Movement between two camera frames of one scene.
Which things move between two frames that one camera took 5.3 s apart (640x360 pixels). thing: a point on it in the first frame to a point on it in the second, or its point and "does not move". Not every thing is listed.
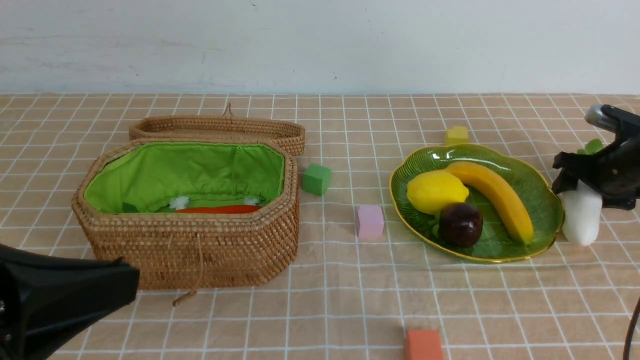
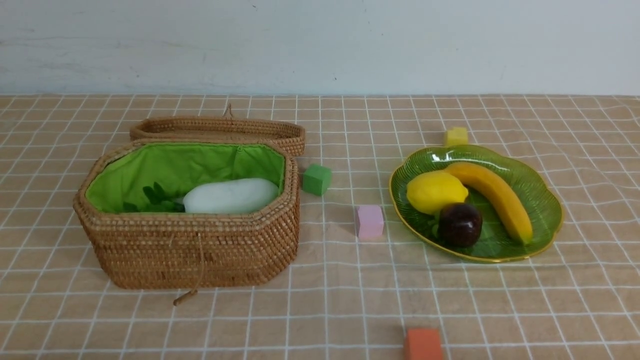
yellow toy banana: x=477 y=175 does not move
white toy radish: x=582 y=212 to x=224 y=196
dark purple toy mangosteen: x=460 y=225 does not move
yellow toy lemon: x=429 y=193 does not move
